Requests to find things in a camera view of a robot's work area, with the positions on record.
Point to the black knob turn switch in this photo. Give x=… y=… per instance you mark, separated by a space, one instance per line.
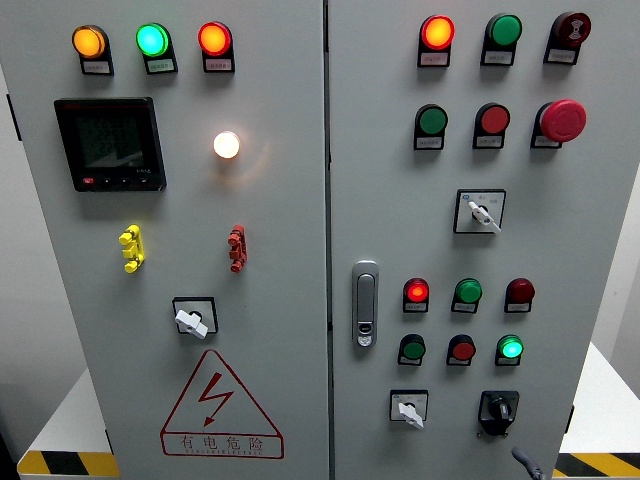
x=498 y=410

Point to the black door hinge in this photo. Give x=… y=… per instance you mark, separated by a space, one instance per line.
x=109 y=440
x=570 y=419
x=14 y=117

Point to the black yellow striped tape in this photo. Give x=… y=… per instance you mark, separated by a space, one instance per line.
x=70 y=464
x=600 y=465

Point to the small white label plate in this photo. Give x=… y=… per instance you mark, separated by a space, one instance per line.
x=498 y=58
x=161 y=65
x=429 y=143
x=409 y=360
x=415 y=307
x=507 y=361
x=434 y=59
x=488 y=142
x=545 y=141
x=96 y=67
x=561 y=57
x=463 y=308
x=219 y=65
x=516 y=308
x=458 y=361

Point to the small green indicator lamp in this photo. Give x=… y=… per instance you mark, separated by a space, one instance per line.
x=510 y=346
x=468 y=291

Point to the small red push button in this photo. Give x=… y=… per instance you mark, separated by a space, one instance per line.
x=462 y=350

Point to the small green push button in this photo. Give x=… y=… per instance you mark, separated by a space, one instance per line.
x=413 y=350

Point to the small red indicator lamp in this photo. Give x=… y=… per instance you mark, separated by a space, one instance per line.
x=520 y=291
x=416 y=291

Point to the silver door lock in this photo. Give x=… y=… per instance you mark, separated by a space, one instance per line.
x=365 y=300

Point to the pale grey door with lock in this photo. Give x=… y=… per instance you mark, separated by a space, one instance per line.
x=400 y=225

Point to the red warning triangle sticker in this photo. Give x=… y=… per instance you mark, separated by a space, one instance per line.
x=221 y=442

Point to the pale grey door with display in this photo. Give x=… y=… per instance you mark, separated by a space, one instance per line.
x=280 y=225

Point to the large red stop button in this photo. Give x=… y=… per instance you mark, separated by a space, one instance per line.
x=563 y=121

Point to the large red push button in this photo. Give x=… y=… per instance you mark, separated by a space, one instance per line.
x=494 y=119

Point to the large green push button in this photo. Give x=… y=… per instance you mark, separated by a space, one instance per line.
x=432 y=120

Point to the large green indicator lamp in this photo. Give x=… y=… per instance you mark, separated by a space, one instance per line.
x=504 y=30
x=152 y=40

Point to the dark red buzzer lamp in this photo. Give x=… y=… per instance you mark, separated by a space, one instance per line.
x=573 y=29

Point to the white glowing lamp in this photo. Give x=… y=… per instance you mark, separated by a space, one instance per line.
x=226 y=144

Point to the large red indicator lamp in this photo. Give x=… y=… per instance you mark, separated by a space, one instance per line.
x=214 y=39
x=437 y=32

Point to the black display meter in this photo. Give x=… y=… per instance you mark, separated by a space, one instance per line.
x=110 y=144

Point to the large yellow indicator lamp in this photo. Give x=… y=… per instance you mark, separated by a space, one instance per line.
x=88 y=42

